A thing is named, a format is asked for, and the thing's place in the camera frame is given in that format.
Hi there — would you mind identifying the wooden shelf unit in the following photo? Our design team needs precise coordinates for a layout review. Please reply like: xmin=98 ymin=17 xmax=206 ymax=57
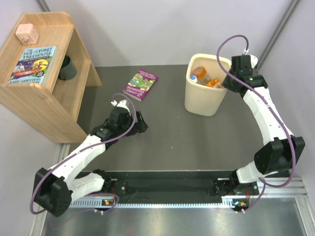
xmin=0 ymin=12 xmax=102 ymax=143

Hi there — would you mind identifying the purple Treehouse book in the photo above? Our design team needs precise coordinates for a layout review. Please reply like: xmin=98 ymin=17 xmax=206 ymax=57
xmin=123 ymin=70 xmax=158 ymax=101

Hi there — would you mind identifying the dark grey cup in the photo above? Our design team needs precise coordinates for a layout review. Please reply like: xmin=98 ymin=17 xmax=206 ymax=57
xmin=58 ymin=55 xmax=77 ymax=80

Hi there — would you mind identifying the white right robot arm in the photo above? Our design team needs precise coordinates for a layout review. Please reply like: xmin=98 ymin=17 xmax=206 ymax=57
xmin=223 ymin=55 xmax=305 ymax=195

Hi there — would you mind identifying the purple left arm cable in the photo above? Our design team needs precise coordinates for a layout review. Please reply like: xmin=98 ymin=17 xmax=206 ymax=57
xmin=29 ymin=92 xmax=138 ymax=215

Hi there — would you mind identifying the pink cube block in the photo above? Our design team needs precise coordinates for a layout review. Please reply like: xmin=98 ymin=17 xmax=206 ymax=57
xmin=15 ymin=23 xmax=39 ymax=45

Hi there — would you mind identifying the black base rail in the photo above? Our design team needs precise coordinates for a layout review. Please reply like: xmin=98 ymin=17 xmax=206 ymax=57
xmin=95 ymin=170 xmax=259 ymax=205

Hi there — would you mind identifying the aluminium corner post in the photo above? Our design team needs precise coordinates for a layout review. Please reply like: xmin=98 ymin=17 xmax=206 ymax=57
xmin=256 ymin=0 xmax=301 ymax=71

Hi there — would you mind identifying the white slotted cable duct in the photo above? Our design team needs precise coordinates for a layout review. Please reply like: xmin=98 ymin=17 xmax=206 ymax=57
xmin=68 ymin=198 xmax=237 ymax=209

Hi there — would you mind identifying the small orange bottle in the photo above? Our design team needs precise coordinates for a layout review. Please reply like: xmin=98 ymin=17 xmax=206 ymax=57
xmin=205 ymin=78 xmax=223 ymax=89

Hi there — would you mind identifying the blue Treehouse book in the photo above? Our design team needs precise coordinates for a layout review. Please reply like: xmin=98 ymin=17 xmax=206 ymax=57
xmin=6 ymin=46 xmax=59 ymax=86

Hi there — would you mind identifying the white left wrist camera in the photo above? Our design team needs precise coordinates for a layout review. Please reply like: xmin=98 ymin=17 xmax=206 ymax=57
xmin=111 ymin=99 xmax=130 ymax=114

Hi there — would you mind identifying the cream plastic bin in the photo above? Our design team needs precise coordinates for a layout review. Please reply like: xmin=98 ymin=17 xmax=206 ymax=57
xmin=185 ymin=54 xmax=227 ymax=117

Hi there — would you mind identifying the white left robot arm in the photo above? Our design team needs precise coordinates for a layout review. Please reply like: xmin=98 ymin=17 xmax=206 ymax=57
xmin=32 ymin=107 xmax=148 ymax=217

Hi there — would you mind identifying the orange bottle white cap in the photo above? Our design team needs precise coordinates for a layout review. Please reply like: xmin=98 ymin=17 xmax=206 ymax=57
xmin=191 ymin=66 xmax=211 ymax=85

